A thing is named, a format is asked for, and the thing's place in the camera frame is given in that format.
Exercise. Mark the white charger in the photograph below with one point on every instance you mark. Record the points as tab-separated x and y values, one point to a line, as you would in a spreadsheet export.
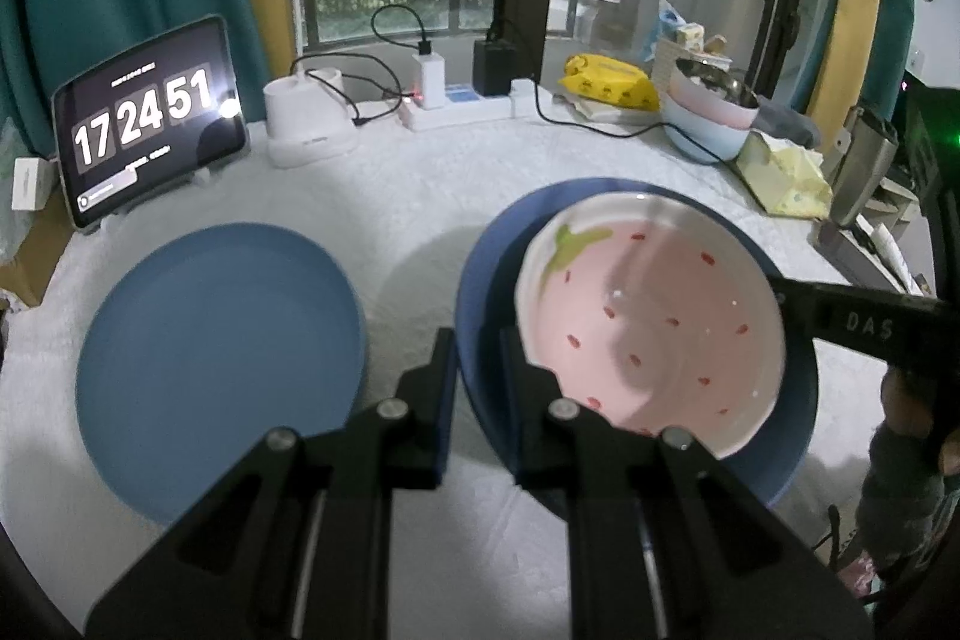
429	78

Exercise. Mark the pink strawberry bowl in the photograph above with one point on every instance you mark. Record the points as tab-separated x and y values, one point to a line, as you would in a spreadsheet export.
637	310

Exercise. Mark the grey cloth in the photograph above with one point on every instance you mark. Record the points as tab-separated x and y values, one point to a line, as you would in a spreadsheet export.
787	123

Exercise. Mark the person's right hand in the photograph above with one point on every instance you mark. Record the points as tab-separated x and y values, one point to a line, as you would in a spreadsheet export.
907	407

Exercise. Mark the large blue plate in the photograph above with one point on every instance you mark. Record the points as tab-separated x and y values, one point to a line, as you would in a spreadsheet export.
217	347

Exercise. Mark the steel thermos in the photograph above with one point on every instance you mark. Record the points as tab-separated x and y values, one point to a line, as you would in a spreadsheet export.
862	168

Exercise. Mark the pink steel-lined bowl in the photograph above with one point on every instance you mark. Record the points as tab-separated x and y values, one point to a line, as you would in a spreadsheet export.
712	100

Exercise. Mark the yellow wipes packet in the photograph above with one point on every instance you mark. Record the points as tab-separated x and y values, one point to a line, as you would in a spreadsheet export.
607	81

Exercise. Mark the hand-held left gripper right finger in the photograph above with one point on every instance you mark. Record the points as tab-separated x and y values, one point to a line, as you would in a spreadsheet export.
514	392

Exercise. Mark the cardboard box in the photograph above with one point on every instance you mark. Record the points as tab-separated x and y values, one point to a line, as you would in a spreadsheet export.
34	257

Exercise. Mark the small white box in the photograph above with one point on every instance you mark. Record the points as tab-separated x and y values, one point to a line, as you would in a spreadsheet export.
30	183

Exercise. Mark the white plastic basket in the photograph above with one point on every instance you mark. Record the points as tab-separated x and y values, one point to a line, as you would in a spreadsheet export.
667	63

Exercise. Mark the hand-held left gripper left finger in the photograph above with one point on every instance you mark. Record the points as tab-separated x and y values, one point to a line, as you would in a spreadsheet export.
448	385

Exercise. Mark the light blue bowl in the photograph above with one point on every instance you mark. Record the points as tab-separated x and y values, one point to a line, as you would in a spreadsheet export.
701	138

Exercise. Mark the white desk lamp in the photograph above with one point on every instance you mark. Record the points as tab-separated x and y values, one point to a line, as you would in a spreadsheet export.
307	123

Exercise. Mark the black device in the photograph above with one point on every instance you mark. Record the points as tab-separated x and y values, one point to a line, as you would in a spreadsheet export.
930	160

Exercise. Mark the white power strip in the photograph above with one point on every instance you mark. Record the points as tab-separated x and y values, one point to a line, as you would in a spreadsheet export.
480	111

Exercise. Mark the black power adapter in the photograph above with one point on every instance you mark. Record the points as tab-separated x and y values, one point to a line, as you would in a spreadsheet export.
495	66

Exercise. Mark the white flat packet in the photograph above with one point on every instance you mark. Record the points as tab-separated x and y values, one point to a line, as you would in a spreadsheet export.
607	115

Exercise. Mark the printed cream packet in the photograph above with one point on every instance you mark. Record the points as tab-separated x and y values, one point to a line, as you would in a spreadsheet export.
691	36

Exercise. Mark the blue packet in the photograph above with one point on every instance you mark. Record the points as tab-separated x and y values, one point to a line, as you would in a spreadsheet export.
671	25

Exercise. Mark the smartphone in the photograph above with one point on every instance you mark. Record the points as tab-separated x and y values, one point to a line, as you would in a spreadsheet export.
847	246

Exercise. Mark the yellow-green tissue pack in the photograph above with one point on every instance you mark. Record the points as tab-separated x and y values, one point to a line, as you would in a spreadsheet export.
787	179

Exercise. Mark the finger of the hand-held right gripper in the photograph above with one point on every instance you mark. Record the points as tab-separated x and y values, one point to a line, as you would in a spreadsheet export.
806	308

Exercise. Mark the tablet with clock display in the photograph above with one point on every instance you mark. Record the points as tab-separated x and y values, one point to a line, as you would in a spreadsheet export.
142	123

